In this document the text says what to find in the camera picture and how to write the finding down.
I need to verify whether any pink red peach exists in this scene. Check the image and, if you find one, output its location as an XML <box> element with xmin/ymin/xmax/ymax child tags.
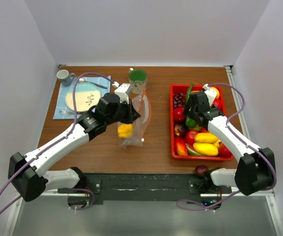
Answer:
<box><xmin>185</xmin><ymin>130</ymin><xmax>199</xmax><ymax>146</ymax></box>

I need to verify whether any orange red mango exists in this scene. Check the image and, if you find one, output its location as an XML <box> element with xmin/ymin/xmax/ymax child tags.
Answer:
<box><xmin>174</xmin><ymin>137</ymin><xmax>188</xmax><ymax>156</ymax></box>

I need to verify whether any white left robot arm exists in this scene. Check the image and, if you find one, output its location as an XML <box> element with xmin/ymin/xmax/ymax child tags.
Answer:
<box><xmin>8</xmin><ymin>93</ymin><xmax>140</xmax><ymax>202</ymax></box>

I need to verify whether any green-lined floral mug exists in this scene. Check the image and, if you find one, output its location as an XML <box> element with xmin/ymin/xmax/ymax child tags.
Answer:
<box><xmin>129</xmin><ymin>68</ymin><xmax>147</xmax><ymax>94</ymax></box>

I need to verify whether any spoon with dark handle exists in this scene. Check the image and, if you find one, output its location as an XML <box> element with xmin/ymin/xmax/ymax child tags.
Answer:
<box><xmin>78</xmin><ymin>78</ymin><xmax>108</xmax><ymax>89</ymax></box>

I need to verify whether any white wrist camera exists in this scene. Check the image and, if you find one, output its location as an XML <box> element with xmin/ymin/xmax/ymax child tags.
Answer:
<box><xmin>202</xmin><ymin>84</ymin><xmax>216</xmax><ymax>106</ymax></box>
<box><xmin>114</xmin><ymin>83</ymin><xmax>133</xmax><ymax>104</ymax></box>

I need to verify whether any light blue placemat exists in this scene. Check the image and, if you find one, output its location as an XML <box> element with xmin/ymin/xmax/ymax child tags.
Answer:
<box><xmin>53</xmin><ymin>77</ymin><xmax>111</xmax><ymax>119</ymax></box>

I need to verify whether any blue cream plate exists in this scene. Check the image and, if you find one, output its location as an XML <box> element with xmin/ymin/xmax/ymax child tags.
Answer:
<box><xmin>65</xmin><ymin>83</ymin><xmax>101</xmax><ymax>112</ymax></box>

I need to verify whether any clear orange-trimmed zip bag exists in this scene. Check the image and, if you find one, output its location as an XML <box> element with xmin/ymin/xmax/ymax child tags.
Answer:
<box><xmin>117</xmin><ymin>90</ymin><xmax>152</xmax><ymax>148</ymax></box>

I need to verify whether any yellow orange fruit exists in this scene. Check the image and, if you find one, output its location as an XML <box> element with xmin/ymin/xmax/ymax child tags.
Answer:
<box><xmin>210</xmin><ymin>87</ymin><xmax>220</xmax><ymax>99</ymax></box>

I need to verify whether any watermelon slice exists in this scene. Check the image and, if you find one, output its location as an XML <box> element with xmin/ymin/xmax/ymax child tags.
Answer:
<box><xmin>186</xmin><ymin>144</ymin><xmax>202</xmax><ymax>156</ymax></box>

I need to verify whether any green chili pepper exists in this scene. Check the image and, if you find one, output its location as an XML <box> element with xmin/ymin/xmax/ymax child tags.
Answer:
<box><xmin>185</xmin><ymin>83</ymin><xmax>194</xmax><ymax>103</ymax></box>

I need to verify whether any yellow bell pepper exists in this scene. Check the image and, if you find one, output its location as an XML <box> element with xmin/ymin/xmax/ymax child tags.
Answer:
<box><xmin>117</xmin><ymin>124</ymin><xmax>133</xmax><ymax>139</ymax></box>

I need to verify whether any red apple in tray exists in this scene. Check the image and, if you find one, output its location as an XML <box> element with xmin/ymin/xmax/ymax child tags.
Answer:
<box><xmin>212</xmin><ymin>98</ymin><xmax>222</xmax><ymax>110</ymax></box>

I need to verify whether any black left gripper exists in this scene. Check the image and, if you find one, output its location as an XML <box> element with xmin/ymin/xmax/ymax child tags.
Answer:
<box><xmin>106</xmin><ymin>98</ymin><xmax>141</xmax><ymax>125</ymax></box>

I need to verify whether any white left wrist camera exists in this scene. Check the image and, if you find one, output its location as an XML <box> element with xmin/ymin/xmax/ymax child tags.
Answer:
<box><xmin>114</xmin><ymin>83</ymin><xmax>133</xmax><ymax>104</ymax></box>

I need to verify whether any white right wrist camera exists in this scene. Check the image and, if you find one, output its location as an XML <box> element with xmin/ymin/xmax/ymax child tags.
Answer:
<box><xmin>202</xmin><ymin>84</ymin><xmax>216</xmax><ymax>106</ymax></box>

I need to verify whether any dark purple fruit on base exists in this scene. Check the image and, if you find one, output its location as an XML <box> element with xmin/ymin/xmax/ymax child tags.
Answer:
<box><xmin>194</xmin><ymin>165</ymin><xmax>209</xmax><ymax>177</ymax></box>

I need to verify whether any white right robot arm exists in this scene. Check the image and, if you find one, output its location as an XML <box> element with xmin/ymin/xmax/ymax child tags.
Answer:
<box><xmin>183</xmin><ymin>89</ymin><xmax>277</xmax><ymax>196</ymax></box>

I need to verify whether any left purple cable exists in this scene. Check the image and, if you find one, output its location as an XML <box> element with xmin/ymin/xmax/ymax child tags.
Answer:
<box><xmin>0</xmin><ymin>71</ymin><xmax>116</xmax><ymax>226</ymax></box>

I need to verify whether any fork with dark handle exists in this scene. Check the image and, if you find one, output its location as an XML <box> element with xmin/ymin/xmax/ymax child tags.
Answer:
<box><xmin>59</xmin><ymin>110</ymin><xmax>75</xmax><ymax>116</ymax></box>

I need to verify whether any small grey-blue mug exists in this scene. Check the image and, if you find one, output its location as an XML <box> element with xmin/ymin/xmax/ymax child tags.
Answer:
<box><xmin>56</xmin><ymin>69</ymin><xmax>76</xmax><ymax>87</ymax></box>

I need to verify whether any purple grape bunch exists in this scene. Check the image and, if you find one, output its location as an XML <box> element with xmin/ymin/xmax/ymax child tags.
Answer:
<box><xmin>172</xmin><ymin>92</ymin><xmax>186</xmax><ymax>108</ymax></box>

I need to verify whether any red plastic tray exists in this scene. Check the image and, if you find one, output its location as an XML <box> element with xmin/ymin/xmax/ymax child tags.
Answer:
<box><xmin>170</xmin><ymin>84</ymin><xmax>234</xmax><ymax>162</ymax></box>

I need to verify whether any yellow mango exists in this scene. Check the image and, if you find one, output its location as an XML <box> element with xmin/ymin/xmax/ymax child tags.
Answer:
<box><xmin>194</xmin><ymin>133</ymin><xmax>218</xmax><ymax>144</ymax></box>
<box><xmin>193</xmin><ymin>143</ymin><xmax>219</xmax><ymax>156</ymax></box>

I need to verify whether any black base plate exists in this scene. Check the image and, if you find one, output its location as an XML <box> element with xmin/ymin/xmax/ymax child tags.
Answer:
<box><xmin>57</xmin><ymin>173</ymin><xmax>232</xmax><ymax>207</ymax></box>

